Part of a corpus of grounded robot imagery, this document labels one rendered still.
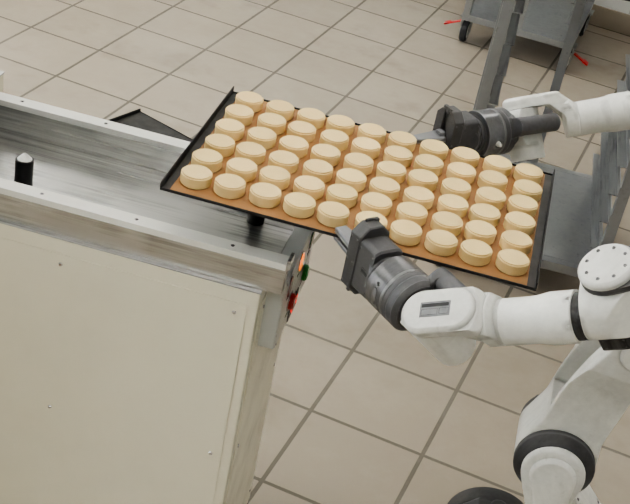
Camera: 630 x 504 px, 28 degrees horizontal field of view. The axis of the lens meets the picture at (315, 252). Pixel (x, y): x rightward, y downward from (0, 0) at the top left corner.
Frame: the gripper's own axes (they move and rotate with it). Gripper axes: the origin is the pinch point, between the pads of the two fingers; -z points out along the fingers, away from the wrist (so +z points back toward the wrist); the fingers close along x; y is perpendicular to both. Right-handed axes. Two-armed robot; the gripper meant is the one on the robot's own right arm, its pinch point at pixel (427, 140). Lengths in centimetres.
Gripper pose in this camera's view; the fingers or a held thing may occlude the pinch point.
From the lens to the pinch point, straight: 226.6
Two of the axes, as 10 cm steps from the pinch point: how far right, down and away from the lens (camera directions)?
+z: 8.4, -1.6, 5.2
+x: 1.7, -8.3, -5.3
